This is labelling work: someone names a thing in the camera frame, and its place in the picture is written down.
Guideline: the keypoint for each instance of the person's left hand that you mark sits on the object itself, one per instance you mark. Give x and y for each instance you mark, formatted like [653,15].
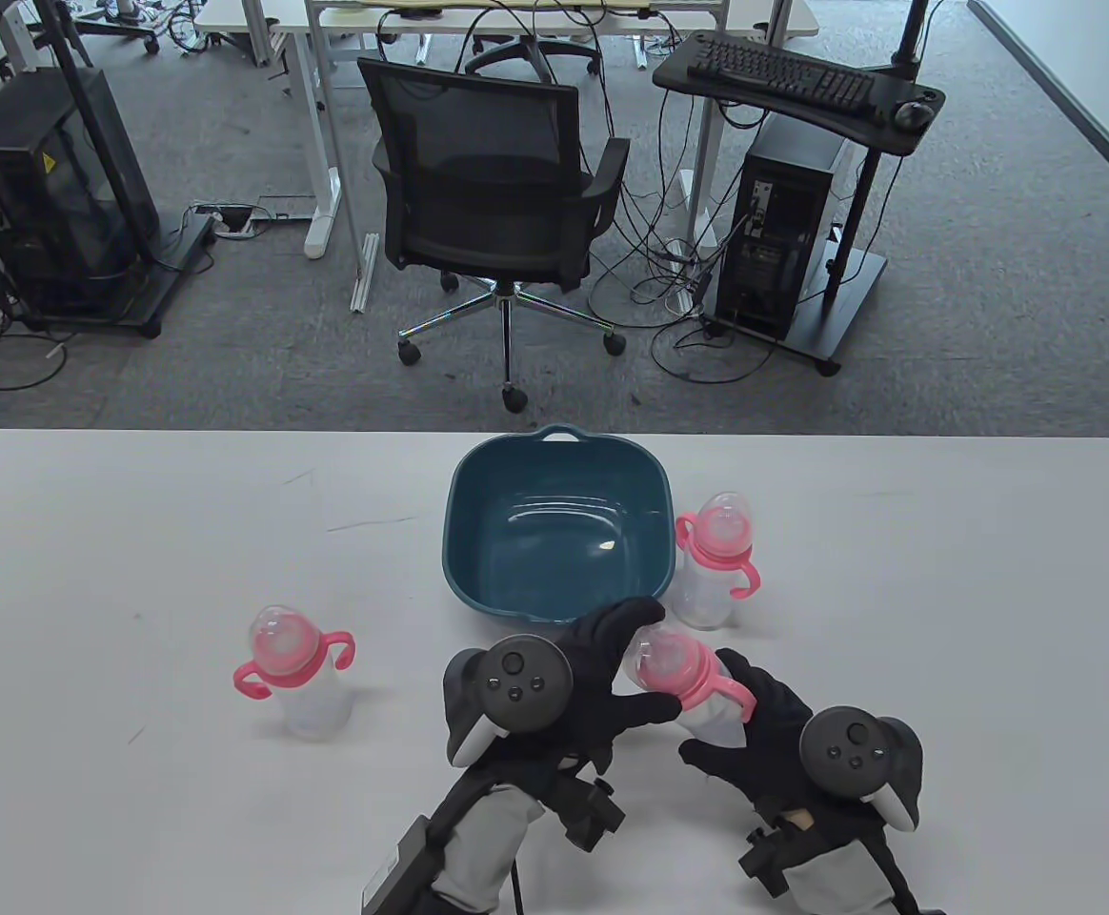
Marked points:
[602,667]

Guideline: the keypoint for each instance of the person's right hand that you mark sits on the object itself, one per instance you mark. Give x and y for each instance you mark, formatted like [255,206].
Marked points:
[774,753]

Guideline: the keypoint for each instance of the clear plastic baby bottle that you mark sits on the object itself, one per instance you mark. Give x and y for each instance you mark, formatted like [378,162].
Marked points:
[674,667]
[312,701]
[707,591]

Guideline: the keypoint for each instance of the black white handheld controller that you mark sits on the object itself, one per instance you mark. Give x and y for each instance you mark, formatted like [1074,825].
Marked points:
[850,753]
[516,677]

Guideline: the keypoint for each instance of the black forearm battery box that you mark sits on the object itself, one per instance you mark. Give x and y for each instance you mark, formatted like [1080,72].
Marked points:
[397,867]

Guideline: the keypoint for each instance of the teal plastic basin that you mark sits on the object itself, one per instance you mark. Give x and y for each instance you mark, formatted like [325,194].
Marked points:
[554,534]

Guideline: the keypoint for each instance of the silver aluminium profile bar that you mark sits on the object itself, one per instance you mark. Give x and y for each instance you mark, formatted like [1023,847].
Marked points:
[366,276]

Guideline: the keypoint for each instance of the black computer tower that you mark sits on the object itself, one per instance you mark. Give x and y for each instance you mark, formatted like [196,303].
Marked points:
[774,238]

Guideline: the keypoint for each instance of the black mesh office chair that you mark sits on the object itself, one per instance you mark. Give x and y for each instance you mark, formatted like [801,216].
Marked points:
[478,143]

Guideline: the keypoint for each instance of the black rolling cart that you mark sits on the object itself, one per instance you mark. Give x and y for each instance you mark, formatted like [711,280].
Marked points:
[178,253]

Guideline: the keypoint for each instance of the black rolling workstation stand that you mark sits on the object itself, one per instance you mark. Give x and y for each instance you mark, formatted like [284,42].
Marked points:
[674,71]

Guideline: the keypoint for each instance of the black keyboard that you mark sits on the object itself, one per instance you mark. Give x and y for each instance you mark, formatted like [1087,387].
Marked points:
[774,71]

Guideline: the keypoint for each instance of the black swivel chair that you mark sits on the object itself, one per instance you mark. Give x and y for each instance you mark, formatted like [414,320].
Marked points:
[516,52]

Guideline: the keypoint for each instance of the black computer mouse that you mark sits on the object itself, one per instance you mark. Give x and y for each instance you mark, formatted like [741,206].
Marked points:
[913,114]

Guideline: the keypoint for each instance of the black glass computer case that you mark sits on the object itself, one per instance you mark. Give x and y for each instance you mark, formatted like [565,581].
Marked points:
[40,191]

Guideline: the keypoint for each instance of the white standing desk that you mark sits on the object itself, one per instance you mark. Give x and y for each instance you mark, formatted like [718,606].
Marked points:
[231,17]

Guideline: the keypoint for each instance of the black chair base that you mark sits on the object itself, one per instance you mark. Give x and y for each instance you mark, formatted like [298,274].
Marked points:
[126,29]

